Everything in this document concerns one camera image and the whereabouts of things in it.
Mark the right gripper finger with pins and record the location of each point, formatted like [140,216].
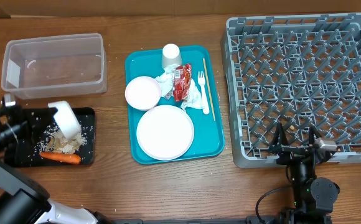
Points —
[279,138]
[313,134]

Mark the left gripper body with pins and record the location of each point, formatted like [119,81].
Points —
[18,116]

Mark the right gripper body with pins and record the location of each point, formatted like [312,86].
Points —
[289,156]

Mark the white bowl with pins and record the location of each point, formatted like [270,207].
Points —
[66,119]
[143,93]

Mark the orange carrot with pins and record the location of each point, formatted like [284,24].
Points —
[66,158]

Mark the white napkin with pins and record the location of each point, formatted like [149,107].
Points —
[166,82]

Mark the red snack wrapper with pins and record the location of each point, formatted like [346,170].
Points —
[182,80]

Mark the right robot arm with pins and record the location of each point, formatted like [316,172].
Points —
[314,197]

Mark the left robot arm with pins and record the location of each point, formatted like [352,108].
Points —
[24,200]

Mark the grey dishwasher rack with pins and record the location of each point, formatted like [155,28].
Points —
[297,70]

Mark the rice and peanut pile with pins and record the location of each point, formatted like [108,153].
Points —
[53,140]

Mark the black plastic tray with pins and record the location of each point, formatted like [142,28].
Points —
[27,153]

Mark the clear plastic bin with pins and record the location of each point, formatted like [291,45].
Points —
[55,66]

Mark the wooden chopstick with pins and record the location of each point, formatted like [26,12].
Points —
[208,87]

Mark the white plastic fork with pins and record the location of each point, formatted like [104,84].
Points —
[201,82]

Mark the teal serving tray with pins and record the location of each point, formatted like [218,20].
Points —
[209,139]

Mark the white round plate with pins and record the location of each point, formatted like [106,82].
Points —
[165,132]

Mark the white paper cup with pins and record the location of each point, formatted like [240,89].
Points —
[171,55]

